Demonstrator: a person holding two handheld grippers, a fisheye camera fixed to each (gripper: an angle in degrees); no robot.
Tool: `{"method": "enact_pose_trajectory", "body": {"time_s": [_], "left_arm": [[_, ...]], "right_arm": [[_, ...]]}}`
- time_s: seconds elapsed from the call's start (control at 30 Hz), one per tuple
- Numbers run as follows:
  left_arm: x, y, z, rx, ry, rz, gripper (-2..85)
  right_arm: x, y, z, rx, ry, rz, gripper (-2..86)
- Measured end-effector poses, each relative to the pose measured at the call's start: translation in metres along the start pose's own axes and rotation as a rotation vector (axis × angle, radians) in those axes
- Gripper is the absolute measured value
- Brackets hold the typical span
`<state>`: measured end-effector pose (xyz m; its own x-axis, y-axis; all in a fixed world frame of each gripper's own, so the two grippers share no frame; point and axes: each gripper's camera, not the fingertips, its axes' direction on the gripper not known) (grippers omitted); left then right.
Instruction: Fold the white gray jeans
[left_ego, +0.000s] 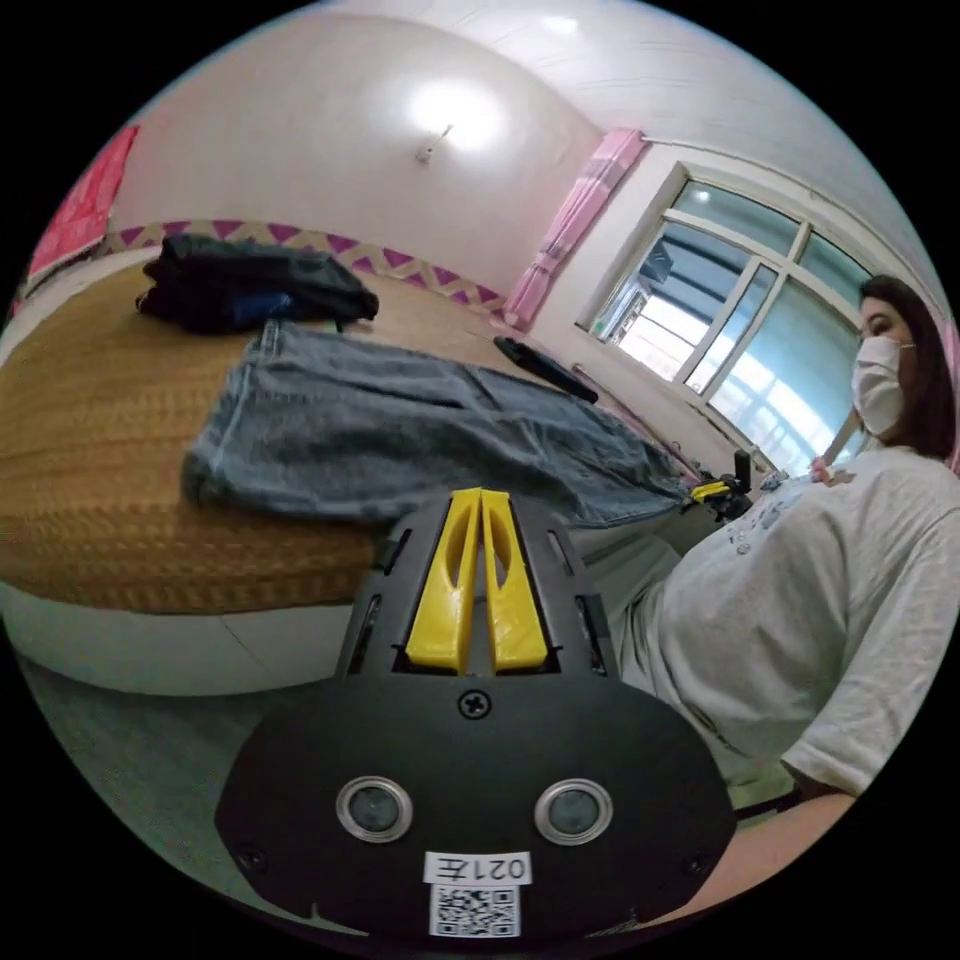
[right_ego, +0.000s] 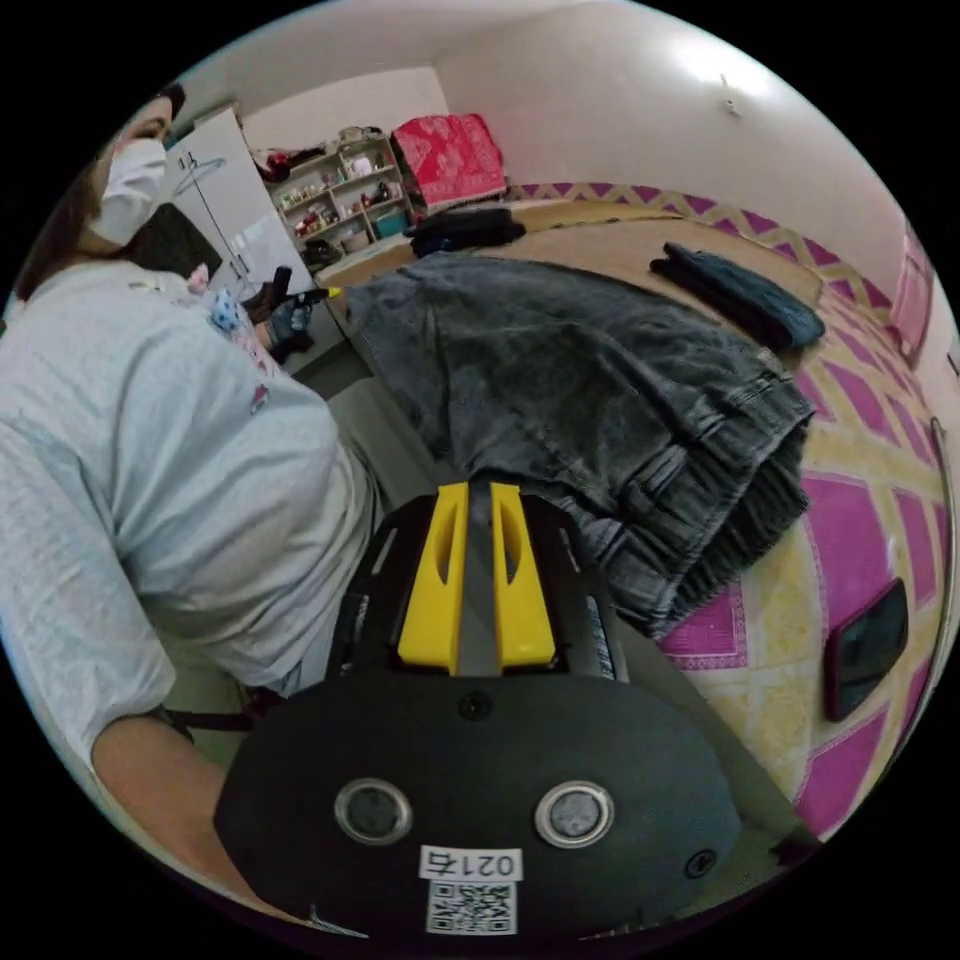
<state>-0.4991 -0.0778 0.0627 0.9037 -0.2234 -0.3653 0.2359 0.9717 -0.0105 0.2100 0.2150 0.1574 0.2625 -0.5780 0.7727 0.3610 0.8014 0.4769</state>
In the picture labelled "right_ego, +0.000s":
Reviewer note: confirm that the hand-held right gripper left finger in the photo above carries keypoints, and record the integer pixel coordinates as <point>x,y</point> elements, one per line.
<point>431,600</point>

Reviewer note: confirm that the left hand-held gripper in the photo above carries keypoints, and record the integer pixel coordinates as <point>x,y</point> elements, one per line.
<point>279,289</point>

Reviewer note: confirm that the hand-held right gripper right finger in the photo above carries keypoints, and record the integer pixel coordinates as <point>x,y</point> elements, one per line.
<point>525,600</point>

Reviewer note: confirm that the white gray jeans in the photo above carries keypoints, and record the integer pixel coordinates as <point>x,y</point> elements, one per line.
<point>570,390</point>

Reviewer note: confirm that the person's right forearm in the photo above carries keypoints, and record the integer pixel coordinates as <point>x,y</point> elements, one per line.
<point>172,810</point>

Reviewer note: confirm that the person's left hand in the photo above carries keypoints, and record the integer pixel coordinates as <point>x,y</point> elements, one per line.
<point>289,324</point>

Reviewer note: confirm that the open shelf with items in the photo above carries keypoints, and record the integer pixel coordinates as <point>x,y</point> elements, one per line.
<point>341,202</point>

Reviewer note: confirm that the white cupboard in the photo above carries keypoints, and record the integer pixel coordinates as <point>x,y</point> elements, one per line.
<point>240,210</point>

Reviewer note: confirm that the pile of clothes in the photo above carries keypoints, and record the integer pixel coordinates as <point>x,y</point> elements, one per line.
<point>465,231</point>

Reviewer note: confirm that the red patterned blanket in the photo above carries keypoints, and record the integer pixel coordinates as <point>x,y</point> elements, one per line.
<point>448,159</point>

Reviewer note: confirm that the person's body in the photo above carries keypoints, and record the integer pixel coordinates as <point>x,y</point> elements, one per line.
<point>172,450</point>

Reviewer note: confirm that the bed with pink yellow mat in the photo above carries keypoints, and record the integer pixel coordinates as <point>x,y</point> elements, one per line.
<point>787,675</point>

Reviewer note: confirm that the smartphone in red case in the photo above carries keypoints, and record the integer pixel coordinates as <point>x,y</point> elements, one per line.
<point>866,649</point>

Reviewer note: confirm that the folded dark blue garment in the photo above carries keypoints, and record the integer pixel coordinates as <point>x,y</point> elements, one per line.
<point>739,296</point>

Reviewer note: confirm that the pink pillow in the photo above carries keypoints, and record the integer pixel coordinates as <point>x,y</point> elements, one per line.
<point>915,300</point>

